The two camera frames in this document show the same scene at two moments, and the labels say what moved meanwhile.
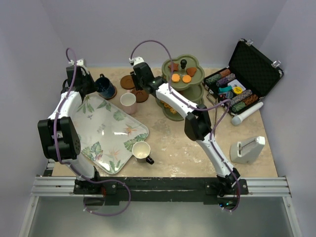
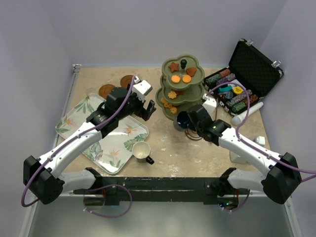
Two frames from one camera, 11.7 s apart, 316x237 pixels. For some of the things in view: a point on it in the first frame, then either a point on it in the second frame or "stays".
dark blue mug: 104,87 → 181,121
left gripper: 87,74 → 142,112
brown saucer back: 127,82 stays
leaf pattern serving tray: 107,136 stays
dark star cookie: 175,66 stays
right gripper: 138,87 → 191,121
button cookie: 166,105 stays
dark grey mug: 140,151 stays
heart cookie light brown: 191,70 stays
